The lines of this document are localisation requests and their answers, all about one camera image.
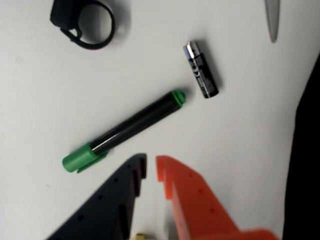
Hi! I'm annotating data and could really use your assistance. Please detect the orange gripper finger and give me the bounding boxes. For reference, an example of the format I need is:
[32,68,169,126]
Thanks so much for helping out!
[155,154,281,240]

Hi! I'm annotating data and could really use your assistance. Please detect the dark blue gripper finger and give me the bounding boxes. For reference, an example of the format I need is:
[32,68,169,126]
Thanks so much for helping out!
[46,153,148,240]

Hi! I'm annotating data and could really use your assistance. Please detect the green black marker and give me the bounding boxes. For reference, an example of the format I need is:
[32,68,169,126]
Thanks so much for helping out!
[61,88,187,174]

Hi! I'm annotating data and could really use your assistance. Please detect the black fabric bag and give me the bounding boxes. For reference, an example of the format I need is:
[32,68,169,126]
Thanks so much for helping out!
[282,51,320,240]

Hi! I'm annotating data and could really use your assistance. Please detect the black AA battery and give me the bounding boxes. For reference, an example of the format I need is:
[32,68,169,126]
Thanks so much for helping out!
[182,40,220,100]

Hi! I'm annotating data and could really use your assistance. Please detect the blue handled scissors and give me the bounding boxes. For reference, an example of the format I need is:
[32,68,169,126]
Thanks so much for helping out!
[264,0,282,44]

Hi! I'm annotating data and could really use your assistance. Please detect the black ring strap clip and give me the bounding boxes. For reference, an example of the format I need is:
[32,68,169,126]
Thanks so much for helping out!
[49,0,116,51]

